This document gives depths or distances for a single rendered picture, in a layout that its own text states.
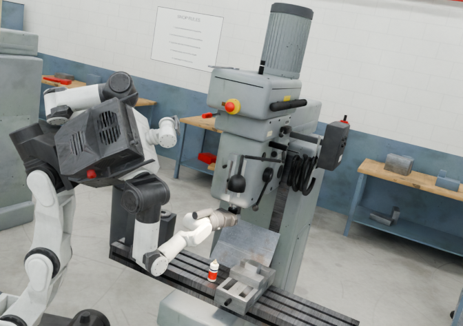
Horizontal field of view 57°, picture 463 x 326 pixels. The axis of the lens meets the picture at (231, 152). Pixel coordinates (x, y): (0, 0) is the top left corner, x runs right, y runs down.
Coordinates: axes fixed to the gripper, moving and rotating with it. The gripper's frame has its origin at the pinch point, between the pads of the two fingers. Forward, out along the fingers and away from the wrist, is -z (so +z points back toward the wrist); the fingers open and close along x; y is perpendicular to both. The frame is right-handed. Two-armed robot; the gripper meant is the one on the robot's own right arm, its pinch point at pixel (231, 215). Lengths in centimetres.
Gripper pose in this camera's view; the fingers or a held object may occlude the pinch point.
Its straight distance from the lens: 199.7
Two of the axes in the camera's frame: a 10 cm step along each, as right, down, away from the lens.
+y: -1.9, 9.5, 2.4
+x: -7.6, -2.9, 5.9
